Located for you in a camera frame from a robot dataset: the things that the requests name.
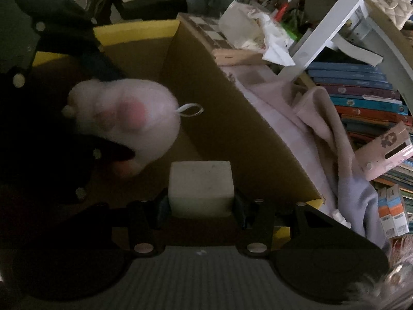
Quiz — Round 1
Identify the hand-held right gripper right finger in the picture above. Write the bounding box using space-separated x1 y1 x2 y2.
233 191 327 256

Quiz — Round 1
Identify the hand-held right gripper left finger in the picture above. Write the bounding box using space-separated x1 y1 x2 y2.
88 197 171 259

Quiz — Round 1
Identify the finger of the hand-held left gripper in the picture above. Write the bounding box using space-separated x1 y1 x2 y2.
65 132 135 201
10 19 127 88

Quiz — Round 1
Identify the cream foam block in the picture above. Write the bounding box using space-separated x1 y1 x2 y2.
168 161 235 219

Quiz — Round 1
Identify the pink plush toy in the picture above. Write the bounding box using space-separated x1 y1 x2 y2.
61 77 204 178

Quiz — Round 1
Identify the cardboard box with yellow rim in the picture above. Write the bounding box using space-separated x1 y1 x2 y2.
32 19 325 249

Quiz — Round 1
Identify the wooden chessboard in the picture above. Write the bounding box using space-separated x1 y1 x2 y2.
177 12 268 67

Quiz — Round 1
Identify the beige cloth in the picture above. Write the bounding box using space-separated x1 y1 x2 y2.
295 86 367 235

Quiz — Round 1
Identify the lavender cloth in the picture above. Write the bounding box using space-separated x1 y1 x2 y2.
338 174 392 250

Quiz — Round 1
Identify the plastic bag of tissues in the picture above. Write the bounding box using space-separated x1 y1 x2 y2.
219 2 296 67

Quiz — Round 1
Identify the small orange blue box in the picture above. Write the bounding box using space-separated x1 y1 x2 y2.
376 187 395 240
387 184 410 237

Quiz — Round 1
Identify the pink carton package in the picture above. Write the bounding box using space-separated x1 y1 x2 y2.
356 121 413 181

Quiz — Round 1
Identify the row of colourful books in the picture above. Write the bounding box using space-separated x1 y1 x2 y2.
305 61 413 201

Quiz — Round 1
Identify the cluster of pens and brushes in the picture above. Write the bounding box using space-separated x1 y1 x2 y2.
252 0 312 41

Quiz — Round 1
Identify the white paperback book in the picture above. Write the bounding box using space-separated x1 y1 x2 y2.
334 35 384 68

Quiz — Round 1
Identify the white quilted bag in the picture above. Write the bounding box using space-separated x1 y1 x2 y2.
368 0 413 31

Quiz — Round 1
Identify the white shelf frame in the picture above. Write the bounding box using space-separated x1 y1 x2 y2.
226 0 413 118

